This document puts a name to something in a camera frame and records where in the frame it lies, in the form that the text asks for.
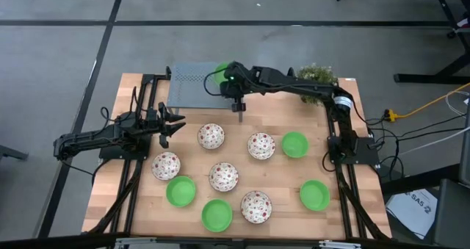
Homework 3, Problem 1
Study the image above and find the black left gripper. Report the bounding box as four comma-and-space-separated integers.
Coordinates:
146, 101, 187, 150

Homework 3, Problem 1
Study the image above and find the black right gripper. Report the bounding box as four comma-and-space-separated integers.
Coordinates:
220, 60, 255, 113

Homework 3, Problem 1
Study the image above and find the green plastic mini bowl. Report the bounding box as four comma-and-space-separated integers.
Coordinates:
281, 131, 310, 159
200, 198, 234, 234
165, 176, 197, 209
214, 62, 231, 85
299, 179, 331, 212

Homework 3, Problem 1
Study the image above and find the floral print mini bowl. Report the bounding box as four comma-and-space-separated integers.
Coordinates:
240, 190, 273, 225
197, 123, 225, 151
151, 151, 181, 181

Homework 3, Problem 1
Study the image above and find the olive green bowl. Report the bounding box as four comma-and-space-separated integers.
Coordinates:
209, 162, 239, 193

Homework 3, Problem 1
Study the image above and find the grey perforated metal shelf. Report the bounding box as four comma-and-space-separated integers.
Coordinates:
166, 61, 245, 123

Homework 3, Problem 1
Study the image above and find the small potted green plant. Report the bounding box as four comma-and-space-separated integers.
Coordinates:
295, 62, 339, 106

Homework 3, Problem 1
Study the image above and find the black crossbeam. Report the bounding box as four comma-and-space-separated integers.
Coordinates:
0, 232, 470, 249

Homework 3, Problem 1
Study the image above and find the dark grey furniture foot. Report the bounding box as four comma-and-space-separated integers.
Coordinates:
0, 144, 29, 162

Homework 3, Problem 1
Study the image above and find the yellow power splitter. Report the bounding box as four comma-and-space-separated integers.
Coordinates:
383, 108, 400, 123

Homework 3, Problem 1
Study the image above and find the black desk foot bar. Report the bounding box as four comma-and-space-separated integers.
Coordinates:
380, 163, 460, 195

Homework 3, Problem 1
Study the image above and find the white printed paper sheet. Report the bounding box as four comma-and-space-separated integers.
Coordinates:
385, 188, 438, 241

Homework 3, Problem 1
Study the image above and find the dark grey case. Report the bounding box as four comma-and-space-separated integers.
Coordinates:
432, 178, 470, 248

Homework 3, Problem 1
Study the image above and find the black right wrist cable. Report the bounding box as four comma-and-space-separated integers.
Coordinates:
203, 69, 225, 97

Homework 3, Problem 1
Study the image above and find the silver metal bracket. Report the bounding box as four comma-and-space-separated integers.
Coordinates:
114, 236, 158, 249
318, 240, 363, 249

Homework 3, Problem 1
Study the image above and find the black aluminium table frame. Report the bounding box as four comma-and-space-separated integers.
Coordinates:
82, 65, 392, 242

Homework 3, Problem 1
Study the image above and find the black power cable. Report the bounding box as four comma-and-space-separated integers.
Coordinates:
366, 113, 468, 140

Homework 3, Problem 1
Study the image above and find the black desk leg frame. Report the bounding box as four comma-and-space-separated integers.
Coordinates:
394, 0, 470, 85

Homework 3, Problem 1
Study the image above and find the yellow extension cable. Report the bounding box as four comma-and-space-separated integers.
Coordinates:
396, 82, 470, 120

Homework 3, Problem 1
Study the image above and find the thin white cable loop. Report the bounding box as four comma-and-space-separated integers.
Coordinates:
445, 90, 470, 117

